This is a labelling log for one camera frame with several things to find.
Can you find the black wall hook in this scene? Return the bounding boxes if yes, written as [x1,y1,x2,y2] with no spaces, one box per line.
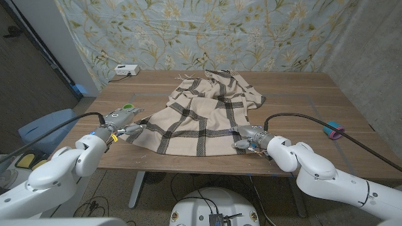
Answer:
[3,25,23,38]

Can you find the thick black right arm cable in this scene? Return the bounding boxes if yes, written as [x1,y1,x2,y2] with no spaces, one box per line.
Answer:
[263,112,402,173]

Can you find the yellow black foot pedal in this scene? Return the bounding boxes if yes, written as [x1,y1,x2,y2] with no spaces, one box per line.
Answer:
[31,159,48,171]
[14,153,37,169]

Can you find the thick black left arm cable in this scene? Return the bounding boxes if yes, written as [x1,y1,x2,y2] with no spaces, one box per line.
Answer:
[0,112,106,164]

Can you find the grey metal table leg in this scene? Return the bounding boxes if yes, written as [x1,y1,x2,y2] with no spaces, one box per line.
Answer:
[287,177,308,218]
[128,171,147,209]

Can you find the teal and pink cup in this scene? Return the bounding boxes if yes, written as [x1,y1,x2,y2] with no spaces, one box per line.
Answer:
[323,121,345,140]

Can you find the white power strip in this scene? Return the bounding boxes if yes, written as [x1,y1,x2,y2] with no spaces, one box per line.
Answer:
[114,64,141,77]

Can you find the floral printed backdrop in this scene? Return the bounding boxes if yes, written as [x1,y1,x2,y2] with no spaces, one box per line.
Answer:
[55,0,359,92]

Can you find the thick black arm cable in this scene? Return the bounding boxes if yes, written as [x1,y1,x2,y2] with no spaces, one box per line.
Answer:
[0,112,106,164]
[263,112,402,173]

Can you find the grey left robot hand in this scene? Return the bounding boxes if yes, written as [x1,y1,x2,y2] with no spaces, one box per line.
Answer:
[94,107,146,142]

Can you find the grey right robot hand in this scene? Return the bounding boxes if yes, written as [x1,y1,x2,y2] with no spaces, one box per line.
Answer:
[231,124,276,151]

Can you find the beige plaid scarf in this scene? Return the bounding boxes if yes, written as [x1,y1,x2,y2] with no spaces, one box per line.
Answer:
[118,69,267,157]

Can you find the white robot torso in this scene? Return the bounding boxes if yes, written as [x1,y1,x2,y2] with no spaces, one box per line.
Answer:
[169,186,261,226]

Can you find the black power strip cord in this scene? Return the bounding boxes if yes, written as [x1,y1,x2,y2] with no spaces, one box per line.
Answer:
[108,73,131,84]

